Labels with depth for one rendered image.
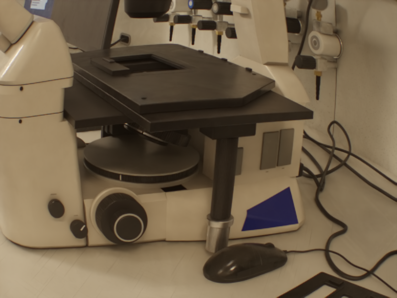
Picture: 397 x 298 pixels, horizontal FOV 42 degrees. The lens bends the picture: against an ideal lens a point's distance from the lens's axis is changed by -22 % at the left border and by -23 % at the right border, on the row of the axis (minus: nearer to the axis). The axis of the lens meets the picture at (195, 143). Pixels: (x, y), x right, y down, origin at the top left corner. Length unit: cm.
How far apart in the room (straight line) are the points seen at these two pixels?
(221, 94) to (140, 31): 153
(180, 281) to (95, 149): 25
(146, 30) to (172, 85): 144
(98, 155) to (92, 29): 37
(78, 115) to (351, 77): 71
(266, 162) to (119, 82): 22
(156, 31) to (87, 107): 138
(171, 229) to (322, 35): 60
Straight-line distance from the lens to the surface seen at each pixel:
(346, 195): 102
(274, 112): 69
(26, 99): 68
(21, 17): 71
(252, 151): 82
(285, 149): 85
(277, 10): 88
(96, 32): 112
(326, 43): 124
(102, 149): 87
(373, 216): 94
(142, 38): 220
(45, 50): 67
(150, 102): 65
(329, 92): 133
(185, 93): 69
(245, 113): 68
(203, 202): 80
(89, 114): 69
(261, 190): 84
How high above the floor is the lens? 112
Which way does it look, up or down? 18 degrees down
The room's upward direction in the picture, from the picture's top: 4 degrees clockwise
